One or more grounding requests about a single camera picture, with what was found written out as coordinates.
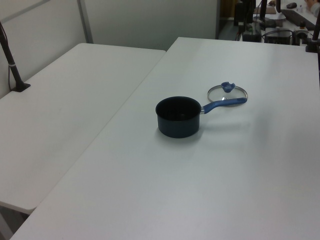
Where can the white side table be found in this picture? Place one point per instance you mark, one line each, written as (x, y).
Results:
(62, 100)

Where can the black monitor stand post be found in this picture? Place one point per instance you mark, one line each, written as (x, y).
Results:
(239, 13)

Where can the glass lid with blue knob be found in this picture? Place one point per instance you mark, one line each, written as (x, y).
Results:
(227, 86)

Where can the black clamp stand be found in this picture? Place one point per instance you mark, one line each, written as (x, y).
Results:
(312, 46)

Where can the black keyboard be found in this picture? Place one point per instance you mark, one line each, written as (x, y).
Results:
(298, 17)

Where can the black computer box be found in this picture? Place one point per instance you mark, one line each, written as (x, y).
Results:
(277, 37)

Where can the black camera stand pole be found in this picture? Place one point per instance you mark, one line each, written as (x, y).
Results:
(14, 71)

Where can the dark computer mouse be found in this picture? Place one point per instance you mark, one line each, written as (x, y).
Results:
(291, 5)

